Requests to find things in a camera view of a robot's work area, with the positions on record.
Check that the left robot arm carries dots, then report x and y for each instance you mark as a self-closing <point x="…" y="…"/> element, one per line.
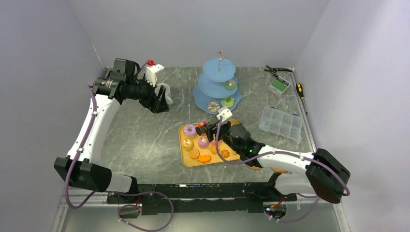
<point x="81" y="167"/>

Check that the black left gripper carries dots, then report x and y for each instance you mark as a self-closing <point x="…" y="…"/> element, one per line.
<point x="156" y="104"/>

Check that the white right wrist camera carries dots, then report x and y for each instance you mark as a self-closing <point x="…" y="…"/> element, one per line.
<point x="224" y="115"/>

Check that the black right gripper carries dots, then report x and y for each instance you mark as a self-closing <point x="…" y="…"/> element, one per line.
<point x="211" y="129"/>

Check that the right woven rattan coaster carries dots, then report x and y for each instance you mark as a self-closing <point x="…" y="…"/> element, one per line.
<point x="280" y="171"/>

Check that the round brown cookie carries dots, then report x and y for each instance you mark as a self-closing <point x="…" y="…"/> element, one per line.
<point x="194" y="153"/>

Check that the green cupcake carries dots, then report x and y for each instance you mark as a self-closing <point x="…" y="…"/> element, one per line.
<point x="230" y="85"/>

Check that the green frosted donut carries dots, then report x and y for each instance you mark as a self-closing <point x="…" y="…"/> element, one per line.
<point x="228" y="102"/>

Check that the red frosted donut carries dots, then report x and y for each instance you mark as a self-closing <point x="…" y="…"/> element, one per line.
<point x="202" y="125"/>

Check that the chocolate sprinkled donut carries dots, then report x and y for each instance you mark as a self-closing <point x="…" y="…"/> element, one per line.
<point x="213" y="106"/>

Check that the black pliers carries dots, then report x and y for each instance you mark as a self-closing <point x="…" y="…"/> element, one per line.
<point x="274" y="71"/>

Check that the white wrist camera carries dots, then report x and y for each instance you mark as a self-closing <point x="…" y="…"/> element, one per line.
<point x="152" y="72"/>
<point x="224" y="115"/>

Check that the purple sprinkled donut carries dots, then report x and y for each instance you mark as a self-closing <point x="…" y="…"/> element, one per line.
<point x="189" y="130"/>

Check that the blue three-tier cake stand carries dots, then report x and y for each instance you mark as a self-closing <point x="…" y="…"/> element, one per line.
<point x="211" y="83"/>

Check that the yellow serving tray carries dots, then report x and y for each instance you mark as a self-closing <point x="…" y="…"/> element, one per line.
<point x="186" y="160"/>

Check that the white and blue mug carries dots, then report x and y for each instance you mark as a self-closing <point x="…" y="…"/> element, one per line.
<point x="167" y="92"/>

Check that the orange flower cookie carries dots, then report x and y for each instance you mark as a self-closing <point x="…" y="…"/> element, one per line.
<point x="214" y="149"/>

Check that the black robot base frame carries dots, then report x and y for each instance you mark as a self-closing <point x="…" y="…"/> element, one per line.
<point x="211" y="197"/>

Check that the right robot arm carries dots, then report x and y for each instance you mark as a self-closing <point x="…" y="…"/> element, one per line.
<point x="316" y="172"/>

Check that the green and white box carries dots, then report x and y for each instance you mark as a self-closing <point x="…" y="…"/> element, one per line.
<point x="279" y="86"/>

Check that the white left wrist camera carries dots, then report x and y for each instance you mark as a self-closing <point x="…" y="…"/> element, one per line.
<point x="152" y="72"/>

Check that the orange striped round cookie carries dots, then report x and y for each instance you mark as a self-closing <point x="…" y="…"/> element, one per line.
<point x="225" y="154"/>

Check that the yellow black screwdriver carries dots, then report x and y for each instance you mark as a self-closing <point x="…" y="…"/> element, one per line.
<point x="299" y="90"/>

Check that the orange fish cookie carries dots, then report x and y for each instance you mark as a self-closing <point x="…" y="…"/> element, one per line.
<point x="204" y="158"/>

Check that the clear plastic compartment box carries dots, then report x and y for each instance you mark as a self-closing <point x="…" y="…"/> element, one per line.
<point x="281" y="123"/>

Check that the yellow cupcake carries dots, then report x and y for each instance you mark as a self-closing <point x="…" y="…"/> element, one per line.
<point x="187" y="144"/>

